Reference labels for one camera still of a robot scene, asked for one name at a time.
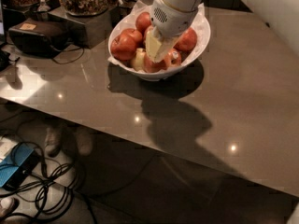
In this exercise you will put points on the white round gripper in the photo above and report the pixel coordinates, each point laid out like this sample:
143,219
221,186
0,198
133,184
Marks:
170,20

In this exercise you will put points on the yellow-red apple front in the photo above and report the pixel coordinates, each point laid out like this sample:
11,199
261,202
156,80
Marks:
151,67

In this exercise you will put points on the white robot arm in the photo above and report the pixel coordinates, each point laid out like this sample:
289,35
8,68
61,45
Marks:
185,5

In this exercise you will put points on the red apple back left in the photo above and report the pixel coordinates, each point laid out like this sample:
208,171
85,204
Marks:
142,22

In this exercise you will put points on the red apple front right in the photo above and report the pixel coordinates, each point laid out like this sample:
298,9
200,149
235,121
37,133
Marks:
173,58

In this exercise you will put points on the red apple far left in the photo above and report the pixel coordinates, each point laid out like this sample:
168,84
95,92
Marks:
123,47

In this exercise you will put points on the white paper bowl liner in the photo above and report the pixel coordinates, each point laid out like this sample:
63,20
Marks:
201,22

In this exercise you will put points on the white ceramic bowl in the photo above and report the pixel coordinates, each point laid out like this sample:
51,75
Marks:
162,73

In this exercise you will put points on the black cup with spoon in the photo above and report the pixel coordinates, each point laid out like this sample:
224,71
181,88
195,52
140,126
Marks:
126,5

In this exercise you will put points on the grey metal stand box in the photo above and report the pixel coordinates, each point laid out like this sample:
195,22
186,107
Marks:
85,31

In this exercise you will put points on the black device with label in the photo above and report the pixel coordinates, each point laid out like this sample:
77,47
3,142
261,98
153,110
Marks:
40,38

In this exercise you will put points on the metal scoop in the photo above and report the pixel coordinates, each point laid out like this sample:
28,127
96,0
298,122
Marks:
43,6

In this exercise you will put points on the shoe under table right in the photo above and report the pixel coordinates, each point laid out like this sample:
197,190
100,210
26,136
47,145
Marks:
84,141

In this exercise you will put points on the shoe under table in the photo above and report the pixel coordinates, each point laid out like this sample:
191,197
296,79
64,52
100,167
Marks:
53,141
84,141

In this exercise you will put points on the shoe under table left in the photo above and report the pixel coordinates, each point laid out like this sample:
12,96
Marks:
53,141

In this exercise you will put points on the blue box on floor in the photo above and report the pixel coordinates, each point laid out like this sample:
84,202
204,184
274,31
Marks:
16,166

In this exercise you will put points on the white shoe left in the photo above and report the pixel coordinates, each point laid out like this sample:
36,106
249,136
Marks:
6,206

